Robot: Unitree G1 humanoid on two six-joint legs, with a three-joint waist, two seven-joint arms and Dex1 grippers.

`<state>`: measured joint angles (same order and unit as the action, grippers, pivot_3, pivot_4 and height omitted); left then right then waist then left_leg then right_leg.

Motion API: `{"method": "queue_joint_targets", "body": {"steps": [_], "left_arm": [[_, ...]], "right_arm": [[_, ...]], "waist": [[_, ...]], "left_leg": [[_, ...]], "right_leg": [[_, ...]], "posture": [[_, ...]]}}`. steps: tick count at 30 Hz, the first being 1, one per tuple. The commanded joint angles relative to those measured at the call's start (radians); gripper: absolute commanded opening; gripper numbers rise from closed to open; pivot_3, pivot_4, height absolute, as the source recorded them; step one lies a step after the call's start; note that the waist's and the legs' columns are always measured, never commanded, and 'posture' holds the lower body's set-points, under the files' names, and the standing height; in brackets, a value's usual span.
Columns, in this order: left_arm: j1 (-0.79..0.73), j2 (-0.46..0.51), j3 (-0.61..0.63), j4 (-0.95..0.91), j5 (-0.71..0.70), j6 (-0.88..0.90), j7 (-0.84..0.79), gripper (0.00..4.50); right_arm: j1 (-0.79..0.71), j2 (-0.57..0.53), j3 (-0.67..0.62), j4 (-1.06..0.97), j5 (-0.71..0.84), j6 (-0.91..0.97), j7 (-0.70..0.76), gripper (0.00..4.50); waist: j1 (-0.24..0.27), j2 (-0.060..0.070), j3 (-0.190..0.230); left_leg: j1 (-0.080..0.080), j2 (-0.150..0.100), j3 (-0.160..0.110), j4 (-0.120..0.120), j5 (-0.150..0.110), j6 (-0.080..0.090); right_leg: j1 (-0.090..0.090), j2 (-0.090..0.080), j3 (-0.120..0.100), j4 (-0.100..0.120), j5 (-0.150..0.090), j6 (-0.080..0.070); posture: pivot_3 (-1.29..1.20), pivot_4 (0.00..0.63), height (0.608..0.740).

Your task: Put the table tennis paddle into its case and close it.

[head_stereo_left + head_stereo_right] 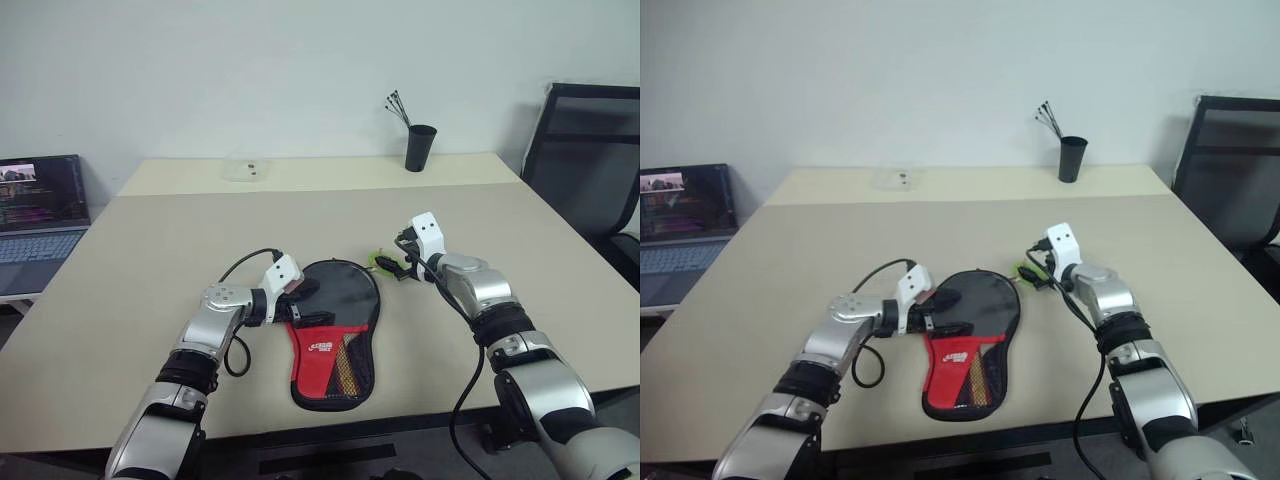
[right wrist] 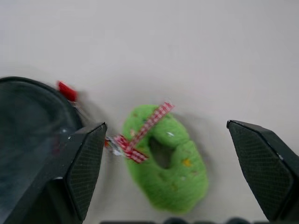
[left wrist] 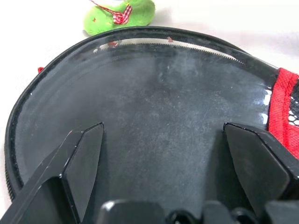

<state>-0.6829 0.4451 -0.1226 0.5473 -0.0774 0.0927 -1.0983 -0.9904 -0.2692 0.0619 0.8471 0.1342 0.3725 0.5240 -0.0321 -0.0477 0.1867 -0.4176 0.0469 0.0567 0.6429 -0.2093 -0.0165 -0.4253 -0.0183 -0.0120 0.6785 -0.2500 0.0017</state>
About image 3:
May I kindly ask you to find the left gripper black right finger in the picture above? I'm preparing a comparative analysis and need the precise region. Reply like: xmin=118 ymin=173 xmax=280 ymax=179
xmin=222 ymin=121 xmax=299 ymax=204

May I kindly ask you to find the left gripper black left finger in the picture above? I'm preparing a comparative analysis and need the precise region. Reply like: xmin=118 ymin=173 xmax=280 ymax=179
xmin=6 ymin=121 xmax=105 ymax=224

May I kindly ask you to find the black red paddle case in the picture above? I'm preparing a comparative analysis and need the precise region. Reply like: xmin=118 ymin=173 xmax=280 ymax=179
xmin=4 ymin=26 xmax=299 ymax=210

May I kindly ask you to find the black table tennis paddle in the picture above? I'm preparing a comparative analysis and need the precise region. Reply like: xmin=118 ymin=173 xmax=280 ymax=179
xmin=17 ymin=55 xmax=273 ymax=210

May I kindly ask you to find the green plush toy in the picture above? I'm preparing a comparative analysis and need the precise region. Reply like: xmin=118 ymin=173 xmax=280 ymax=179
xmin=83 ymin=0 xmax=157 ymax=37

